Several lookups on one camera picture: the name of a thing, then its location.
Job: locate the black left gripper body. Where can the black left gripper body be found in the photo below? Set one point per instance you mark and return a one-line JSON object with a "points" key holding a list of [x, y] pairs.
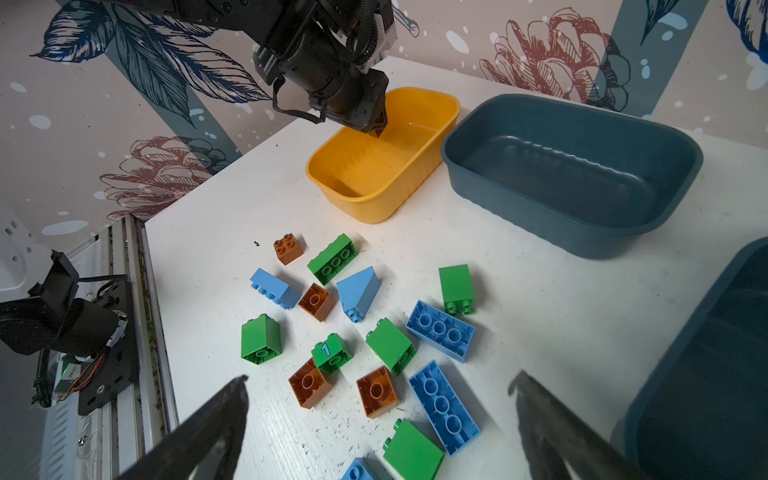
{"points": [[328, 49]]}

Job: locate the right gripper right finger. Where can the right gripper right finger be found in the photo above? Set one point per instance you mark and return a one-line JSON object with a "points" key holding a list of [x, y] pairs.
{"points": [[557, 444]]}

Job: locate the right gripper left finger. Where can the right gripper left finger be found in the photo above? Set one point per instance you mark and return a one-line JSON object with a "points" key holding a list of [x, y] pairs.
{"points": [[205, 446]]}

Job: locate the brown lego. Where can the brown lego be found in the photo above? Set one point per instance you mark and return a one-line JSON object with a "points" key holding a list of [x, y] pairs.
{"points": [[377, 392], [288, 248], [309, 385], [317, 302], [379, 125]]}

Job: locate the long green lego brick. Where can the long green lego brick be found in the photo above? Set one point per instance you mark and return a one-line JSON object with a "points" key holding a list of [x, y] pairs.
{"points": [[333, 259]]}

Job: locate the light blue sloped lego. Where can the light blue sloped lego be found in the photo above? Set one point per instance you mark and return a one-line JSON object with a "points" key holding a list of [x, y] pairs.
{"points": [[357, 293]]}

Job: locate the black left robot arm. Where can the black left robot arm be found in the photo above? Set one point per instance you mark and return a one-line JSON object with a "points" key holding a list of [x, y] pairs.
{"points": [[176, 29]]}

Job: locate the blue lego lower plate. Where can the blue lego lower plate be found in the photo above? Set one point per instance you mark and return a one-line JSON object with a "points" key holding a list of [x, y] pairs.
{"points": [[447, 415]]}

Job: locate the blue lego plate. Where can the blue lego plate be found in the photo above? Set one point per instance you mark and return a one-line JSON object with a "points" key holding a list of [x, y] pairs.
{"points": [[447, 415], [448, 334]]}

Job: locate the yellow plastic bin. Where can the yellow plastic bin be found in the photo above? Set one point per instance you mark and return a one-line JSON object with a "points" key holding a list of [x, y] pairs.
{"points": [[368, 177]]}

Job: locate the blue lego middle plate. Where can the blue lego middle plate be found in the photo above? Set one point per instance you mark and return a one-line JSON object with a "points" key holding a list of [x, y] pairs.
{"points": [[448, 334]]}

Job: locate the small green numbered lego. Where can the small green numbered lego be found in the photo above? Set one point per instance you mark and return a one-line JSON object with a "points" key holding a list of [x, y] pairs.
{"points": [[330, 355]]}

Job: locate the right dark teal bin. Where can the right dark teal bin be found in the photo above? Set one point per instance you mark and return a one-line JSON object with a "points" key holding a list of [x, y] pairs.
{"points": [[702, 412]]}

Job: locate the dark teal bin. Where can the dark teal bin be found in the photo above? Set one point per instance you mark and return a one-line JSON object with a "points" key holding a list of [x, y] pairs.
{"points": [[587, 180], [702, 412]]}

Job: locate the middle dark teal bin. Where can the middle dark teal bin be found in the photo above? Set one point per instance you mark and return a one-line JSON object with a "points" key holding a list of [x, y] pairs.
{"points": [[587, 180]]}

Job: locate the aluminium mounting rail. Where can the aluminium mounting rail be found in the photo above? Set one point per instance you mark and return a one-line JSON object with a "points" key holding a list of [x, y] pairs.
{"points": [[108, 441]]}

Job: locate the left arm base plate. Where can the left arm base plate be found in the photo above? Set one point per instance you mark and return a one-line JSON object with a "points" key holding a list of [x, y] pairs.
{"points": [[120, 367]]}

